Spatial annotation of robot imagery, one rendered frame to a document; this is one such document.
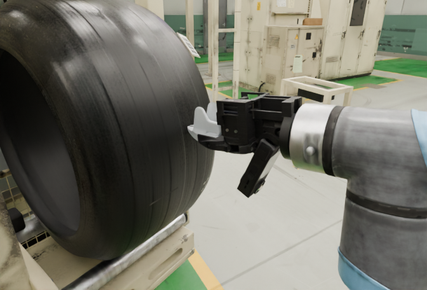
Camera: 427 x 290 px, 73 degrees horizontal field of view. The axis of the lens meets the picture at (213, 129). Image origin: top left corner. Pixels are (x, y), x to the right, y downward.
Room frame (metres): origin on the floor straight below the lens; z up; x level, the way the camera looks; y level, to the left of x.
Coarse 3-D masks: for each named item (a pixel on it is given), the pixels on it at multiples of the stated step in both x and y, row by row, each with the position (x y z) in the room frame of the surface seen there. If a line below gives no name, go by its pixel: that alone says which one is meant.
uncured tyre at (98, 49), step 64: (64, 0) 0.55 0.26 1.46; (0, 64) 0.70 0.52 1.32; (64, 64) 0.43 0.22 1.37; (128, 64) 0.47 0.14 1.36; (192, 64) 0.58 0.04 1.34; (0, 128) 0.66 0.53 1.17; (64, 128) 0.41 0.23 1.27; (128, 128) 0.41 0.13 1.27; (64, 192) 0.70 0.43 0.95; (128, 192) 0.39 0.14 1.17; (192, 192) 0.51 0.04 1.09
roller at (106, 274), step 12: (180, 216) 0.64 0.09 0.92; (168, 228) 0.60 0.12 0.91; (156, 240) 0.57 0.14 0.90; (132, 252) 0.52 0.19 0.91; (144, 252) 0.54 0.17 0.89; (108, 264) 0.48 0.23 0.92; (120, 264) 0.49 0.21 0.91; (84, 276) 0.44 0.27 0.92; (96, 276) 0.45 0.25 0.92; (108, 276) 0.46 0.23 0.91; (72, 288) 0.42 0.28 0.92; (84, 288) 0.42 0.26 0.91; (96, 288) 0.43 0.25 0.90
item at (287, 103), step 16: (272, 96) 0.41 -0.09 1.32; (288, 96) 0.40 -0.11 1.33; (224, 112) 0.41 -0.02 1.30; (240, 112) 0.38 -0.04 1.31; (256, 112) 0.39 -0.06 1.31; (272, 112) 0.37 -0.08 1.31; (288, 112) 0.36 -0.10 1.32; (224, 128) 0.41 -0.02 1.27; (240, 128) 0.38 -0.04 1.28; (256, 128) 0.39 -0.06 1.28; (272, 128) 0.37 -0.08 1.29; (288, 128) 0.34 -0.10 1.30; (240, 144) 0.39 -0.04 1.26; (256, 144) 0.39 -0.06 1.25; (288, 144) 0.34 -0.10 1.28
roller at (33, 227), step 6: (30, 222) 0.61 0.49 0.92; (36, 222) 0.62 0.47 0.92; (24, 228) 0.59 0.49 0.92; (30, 228) 0.60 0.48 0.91; (36, 228) 0.61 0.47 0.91; (42, 228) 0.62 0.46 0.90; (18, 234) 0.58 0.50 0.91; (24, 234) 0.58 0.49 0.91; (30, 234) 0.59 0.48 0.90; (36, 234) 0.60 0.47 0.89; (18, 240) 0.57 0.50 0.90; (24, 240) 0.58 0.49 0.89
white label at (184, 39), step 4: (180, 36) 0.63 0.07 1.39; (184, 36) 0.65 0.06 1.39; (184, 40) 0.63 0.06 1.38; (188, 40) 0.66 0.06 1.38; (184, 44) 0.61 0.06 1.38; (188, 44) 0.63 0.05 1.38; (188, 48) 0.61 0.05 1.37; (192, 48) 0.63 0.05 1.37; (192, 52) 0.61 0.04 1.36; (196, 52) 0.64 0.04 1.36; (196, 56) 0.62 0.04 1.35
